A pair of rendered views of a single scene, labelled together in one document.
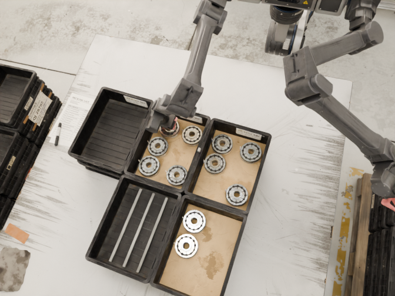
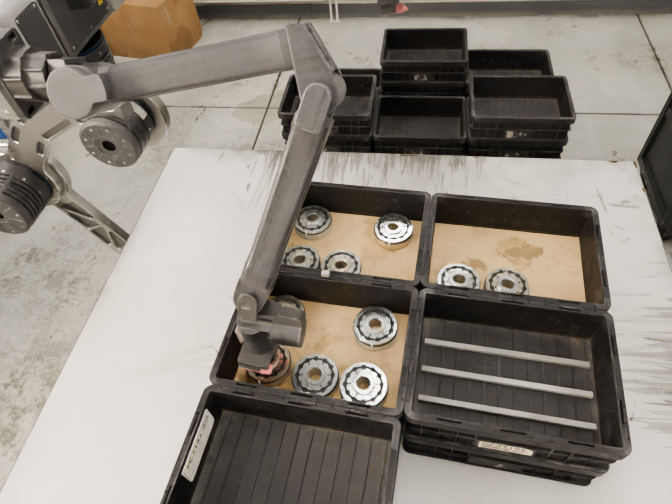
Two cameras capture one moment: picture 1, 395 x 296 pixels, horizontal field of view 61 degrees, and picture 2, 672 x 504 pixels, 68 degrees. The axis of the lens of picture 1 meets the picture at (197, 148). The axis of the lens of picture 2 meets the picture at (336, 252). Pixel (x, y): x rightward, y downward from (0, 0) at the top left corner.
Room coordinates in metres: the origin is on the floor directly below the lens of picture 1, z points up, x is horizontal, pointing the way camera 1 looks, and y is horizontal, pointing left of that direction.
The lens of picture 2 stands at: (0.70, 0.66, 1.87)
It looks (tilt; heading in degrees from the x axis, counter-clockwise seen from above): 52 degrees down; 258
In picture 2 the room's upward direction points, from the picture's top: 7 degrees counter-clockwise
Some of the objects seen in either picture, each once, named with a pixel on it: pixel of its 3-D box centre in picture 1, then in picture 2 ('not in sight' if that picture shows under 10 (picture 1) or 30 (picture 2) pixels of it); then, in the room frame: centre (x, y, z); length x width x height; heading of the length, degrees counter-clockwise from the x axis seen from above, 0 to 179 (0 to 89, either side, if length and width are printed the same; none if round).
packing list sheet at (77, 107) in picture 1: (75, 120); not in sight; (1.01, 0.66, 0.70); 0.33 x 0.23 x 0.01; 154
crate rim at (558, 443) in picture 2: (134, 225); (511, 364); (0.30, 0.33, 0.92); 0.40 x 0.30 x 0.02; 150
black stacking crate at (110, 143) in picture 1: (115, 132); (285, 488); (0.79, 0.39, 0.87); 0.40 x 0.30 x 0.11; 150
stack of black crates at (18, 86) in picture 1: (22, 108); not in sight; (1.38, 1.17, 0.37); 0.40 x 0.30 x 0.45; 154
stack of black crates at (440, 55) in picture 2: not in sight; (421, 85); (-0.30, -1.35, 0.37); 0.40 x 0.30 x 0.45; 154
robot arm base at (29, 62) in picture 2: not in sight; (35, 74); (0.97, -0.19, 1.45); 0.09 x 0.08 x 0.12; 64
